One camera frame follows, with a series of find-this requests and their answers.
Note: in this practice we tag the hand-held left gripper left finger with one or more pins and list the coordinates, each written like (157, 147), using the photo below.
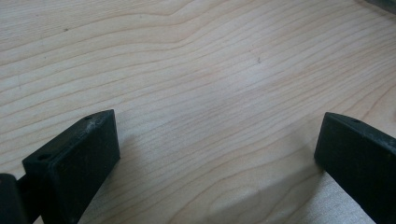
(77, 168)

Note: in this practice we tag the clear plastic box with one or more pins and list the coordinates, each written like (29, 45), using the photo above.
(386, 4)

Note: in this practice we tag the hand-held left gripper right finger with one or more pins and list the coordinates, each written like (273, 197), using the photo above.
(361, 165)

